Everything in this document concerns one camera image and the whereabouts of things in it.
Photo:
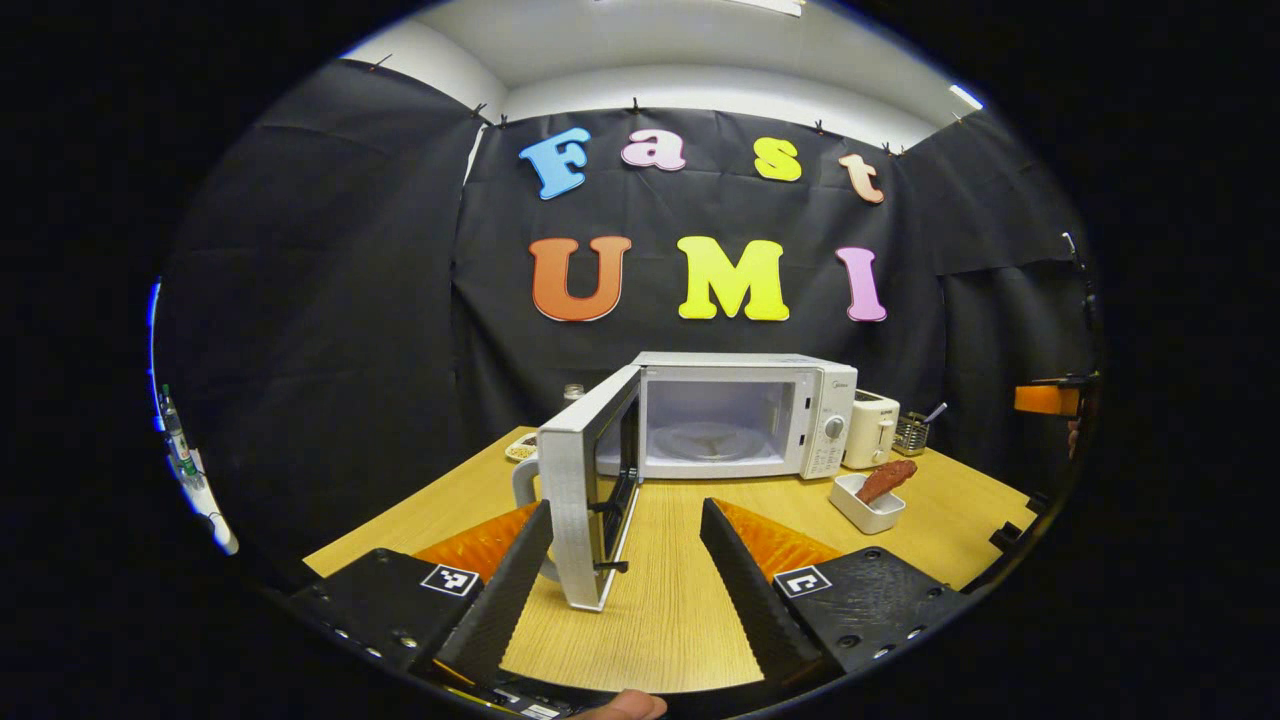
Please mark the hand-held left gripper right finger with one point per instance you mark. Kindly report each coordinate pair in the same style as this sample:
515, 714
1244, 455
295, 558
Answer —
745, 590

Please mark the metal mesh utensil holder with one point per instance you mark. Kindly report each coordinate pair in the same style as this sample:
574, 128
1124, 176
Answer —
912, 435

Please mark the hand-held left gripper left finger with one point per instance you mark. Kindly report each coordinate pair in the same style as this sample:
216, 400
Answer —
505, 600

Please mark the large ceiling light panel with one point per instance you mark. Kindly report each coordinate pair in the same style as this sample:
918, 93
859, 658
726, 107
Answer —
770, 5

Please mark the clear plastic water bottle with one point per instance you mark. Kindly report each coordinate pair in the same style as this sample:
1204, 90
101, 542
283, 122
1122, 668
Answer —
573, 393

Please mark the green label bottle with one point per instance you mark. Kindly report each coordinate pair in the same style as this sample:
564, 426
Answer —
180, 445

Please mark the brown sausage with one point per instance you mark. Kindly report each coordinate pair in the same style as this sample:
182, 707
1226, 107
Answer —
885, 482

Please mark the white divided snack plate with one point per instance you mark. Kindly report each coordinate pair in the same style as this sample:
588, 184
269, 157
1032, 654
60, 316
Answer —
522, 450

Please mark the white microwave oven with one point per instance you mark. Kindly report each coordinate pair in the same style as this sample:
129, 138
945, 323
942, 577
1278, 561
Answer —
740, 372

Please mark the white side desk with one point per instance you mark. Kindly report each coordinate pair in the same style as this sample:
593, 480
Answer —
212, 515

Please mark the small ceiling light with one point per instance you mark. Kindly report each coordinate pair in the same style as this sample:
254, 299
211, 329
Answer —
966, 97

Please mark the computer monitor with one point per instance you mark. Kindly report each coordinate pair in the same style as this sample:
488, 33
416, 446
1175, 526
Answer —
153, 350

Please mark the white rectangular dish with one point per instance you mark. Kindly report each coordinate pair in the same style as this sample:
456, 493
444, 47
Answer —
868, 515

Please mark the black backdrop cloth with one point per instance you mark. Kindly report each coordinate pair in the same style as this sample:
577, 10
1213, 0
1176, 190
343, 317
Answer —
350, 300

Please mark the dark thin stand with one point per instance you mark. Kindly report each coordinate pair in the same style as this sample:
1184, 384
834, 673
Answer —
1085, 285

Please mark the white toaster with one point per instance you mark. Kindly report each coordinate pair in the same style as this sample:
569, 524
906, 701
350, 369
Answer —
870, 430

